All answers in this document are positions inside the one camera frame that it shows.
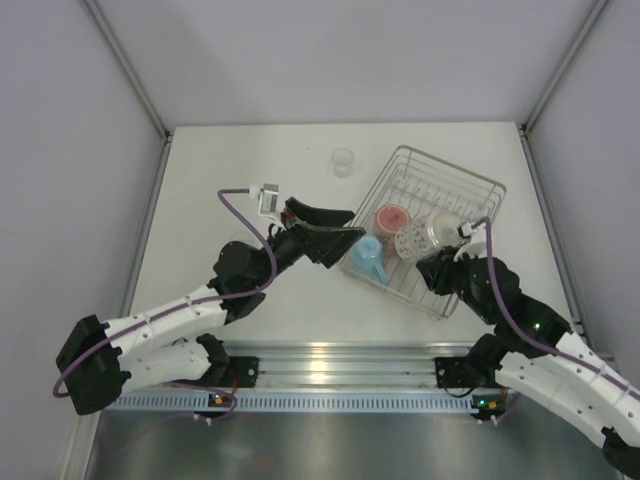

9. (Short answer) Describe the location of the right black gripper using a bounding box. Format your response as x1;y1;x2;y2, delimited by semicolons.
418;242;497;326

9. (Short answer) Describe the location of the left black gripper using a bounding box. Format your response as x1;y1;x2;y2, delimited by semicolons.
251;198;365;289

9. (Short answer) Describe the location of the light blue mug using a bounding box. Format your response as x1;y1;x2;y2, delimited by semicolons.
348;235;389;285

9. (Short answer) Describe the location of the orange interior white mug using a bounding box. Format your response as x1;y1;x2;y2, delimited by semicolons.
394;209;463;264

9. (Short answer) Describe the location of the pink patterned mug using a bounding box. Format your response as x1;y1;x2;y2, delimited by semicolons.
373;204;411;249

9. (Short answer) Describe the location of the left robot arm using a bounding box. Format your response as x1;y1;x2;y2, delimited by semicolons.
53;198;366;416

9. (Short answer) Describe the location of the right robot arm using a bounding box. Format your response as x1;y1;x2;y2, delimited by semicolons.
416;247;639;479

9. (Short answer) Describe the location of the clear glass cup far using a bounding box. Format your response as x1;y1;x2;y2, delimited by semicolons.
331;147;355;179

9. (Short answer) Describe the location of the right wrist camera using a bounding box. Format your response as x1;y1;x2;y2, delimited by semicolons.
454;217;489;262

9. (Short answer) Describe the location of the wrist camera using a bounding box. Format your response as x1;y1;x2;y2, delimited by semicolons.
249;183;280;223
454;217;489;262

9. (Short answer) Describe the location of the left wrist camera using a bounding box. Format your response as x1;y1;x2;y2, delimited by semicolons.
249;183;280;223

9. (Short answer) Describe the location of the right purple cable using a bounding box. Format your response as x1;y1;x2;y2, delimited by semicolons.
472;217;640;406

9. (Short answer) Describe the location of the purple cable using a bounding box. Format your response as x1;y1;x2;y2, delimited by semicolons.
472;217;640;406
52;186;279;416

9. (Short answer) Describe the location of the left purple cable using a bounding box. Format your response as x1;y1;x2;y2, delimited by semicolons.
52;186;279;416

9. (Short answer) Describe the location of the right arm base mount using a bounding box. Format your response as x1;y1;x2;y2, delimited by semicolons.
434;356;477;390

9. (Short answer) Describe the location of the wire dish rack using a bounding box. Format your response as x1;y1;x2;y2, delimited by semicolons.
340;145;506;318

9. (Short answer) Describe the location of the aluminium mounting rail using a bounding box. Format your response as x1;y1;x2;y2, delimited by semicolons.
224;341;472;392

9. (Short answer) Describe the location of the perforated cable duct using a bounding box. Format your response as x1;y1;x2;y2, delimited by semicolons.
109;390;478;414

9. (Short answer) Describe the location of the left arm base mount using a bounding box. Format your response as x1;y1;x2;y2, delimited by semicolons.
196;334;259;389

